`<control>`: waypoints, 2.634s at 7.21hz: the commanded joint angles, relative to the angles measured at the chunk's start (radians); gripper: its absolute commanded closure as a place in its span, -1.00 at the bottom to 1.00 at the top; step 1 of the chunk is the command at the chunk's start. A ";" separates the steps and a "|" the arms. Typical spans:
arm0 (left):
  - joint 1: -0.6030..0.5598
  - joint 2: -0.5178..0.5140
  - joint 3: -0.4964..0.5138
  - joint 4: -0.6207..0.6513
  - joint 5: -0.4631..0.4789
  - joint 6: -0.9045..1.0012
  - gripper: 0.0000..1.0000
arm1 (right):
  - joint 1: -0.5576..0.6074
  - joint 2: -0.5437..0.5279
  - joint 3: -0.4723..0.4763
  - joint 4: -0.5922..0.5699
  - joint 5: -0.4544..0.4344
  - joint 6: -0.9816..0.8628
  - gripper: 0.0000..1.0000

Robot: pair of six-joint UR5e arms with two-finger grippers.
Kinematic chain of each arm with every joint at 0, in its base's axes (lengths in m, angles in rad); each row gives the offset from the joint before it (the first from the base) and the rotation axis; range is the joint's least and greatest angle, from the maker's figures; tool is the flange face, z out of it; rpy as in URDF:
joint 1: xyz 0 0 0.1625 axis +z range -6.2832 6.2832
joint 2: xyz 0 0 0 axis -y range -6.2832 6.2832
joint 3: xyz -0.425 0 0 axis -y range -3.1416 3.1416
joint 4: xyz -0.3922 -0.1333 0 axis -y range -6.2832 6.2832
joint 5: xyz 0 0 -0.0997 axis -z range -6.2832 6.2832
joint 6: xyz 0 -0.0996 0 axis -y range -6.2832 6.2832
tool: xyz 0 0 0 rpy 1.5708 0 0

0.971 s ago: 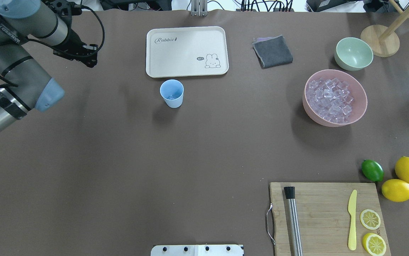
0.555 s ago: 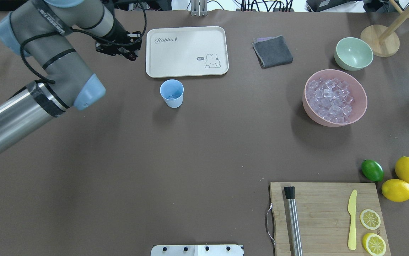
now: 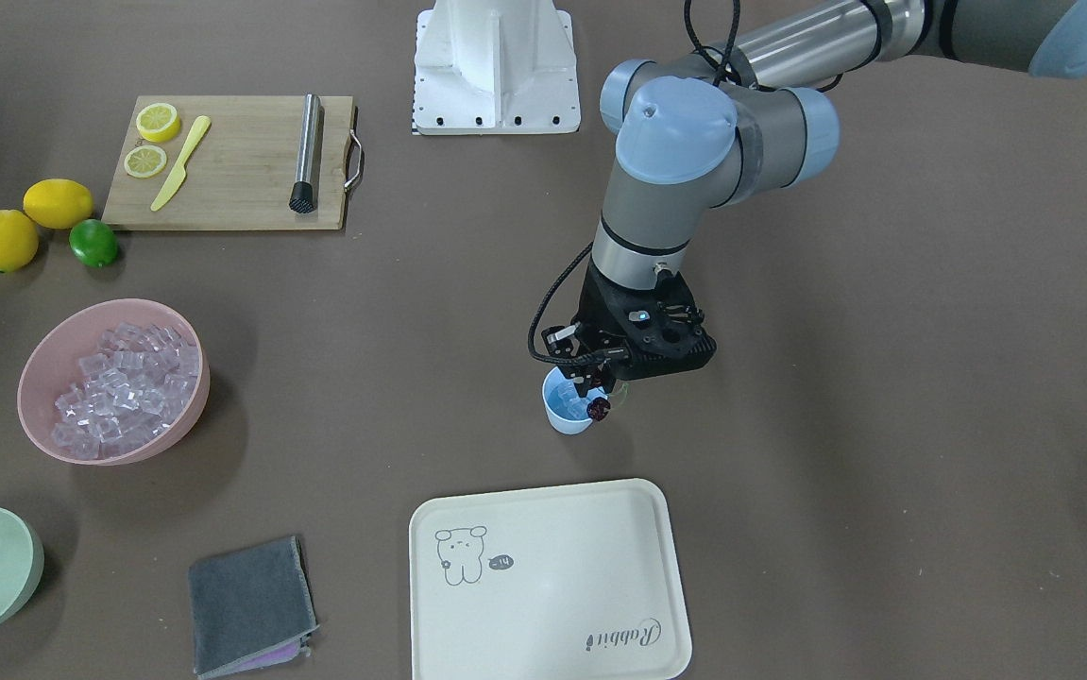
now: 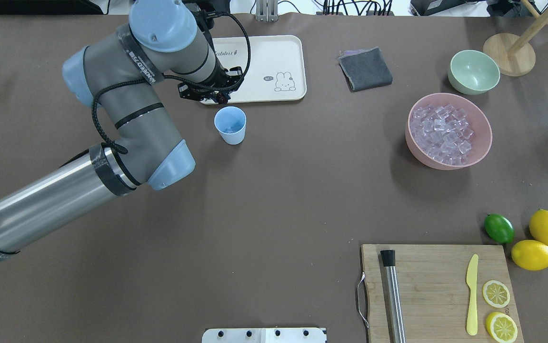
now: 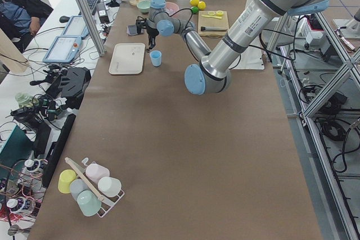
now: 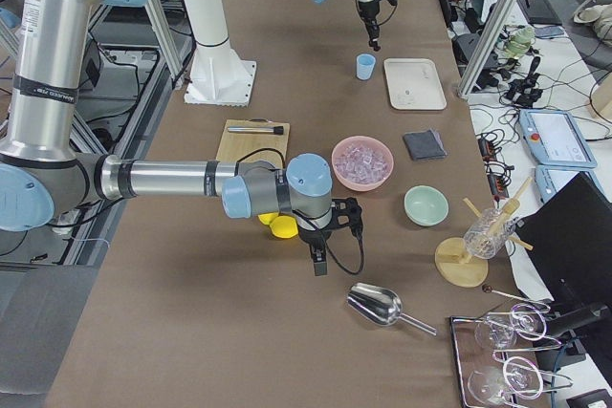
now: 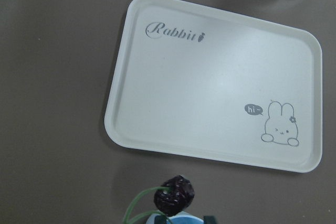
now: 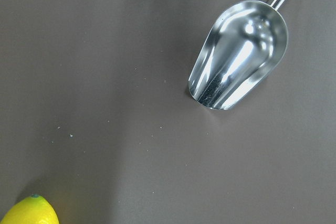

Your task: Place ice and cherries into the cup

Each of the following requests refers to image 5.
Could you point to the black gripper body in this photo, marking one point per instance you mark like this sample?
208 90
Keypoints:
152 31

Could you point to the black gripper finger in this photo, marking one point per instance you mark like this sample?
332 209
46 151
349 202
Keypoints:
151 42

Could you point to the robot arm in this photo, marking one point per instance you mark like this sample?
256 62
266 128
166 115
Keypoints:
211 74

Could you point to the light blue cup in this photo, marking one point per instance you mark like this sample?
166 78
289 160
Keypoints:
156 58

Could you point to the pink upturned cup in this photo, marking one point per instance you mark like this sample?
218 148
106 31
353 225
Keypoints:
96 171

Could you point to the white upturned cup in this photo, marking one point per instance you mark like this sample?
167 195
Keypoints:
109 186

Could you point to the yellow upturned cup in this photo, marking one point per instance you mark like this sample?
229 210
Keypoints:
65 179

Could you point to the grey upturned cup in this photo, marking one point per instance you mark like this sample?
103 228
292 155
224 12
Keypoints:
77 186

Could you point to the mint upturned cup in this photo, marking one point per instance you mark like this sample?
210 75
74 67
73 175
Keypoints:
88 202

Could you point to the grey folded cloth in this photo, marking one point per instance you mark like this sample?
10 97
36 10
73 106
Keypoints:
133 30

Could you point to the mint green bowl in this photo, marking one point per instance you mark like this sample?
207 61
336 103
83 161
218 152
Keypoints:
144 6

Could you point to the cream rabbit tray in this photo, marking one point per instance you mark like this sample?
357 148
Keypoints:
127 59

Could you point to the pink bowl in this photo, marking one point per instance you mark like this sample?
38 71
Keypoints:
171 7

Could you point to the steel muddler black tip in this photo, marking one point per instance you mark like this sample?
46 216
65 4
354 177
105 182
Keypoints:
208 28

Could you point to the green lime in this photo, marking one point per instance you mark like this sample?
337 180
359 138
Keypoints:
194 9

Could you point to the yellow lemon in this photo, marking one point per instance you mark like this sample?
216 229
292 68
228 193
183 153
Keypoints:
194 3
201 5

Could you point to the wooden cutting board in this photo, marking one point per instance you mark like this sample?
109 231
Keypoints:
202 21

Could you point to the teach pendant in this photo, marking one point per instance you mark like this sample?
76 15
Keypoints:
63 49
76 26

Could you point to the yellow plastic knife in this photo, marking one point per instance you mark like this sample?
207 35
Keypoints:
212 16

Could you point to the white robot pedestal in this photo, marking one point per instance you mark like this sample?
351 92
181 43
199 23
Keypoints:
252 58

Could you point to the white wire cup rack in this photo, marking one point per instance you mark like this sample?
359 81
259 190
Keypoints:
107 203

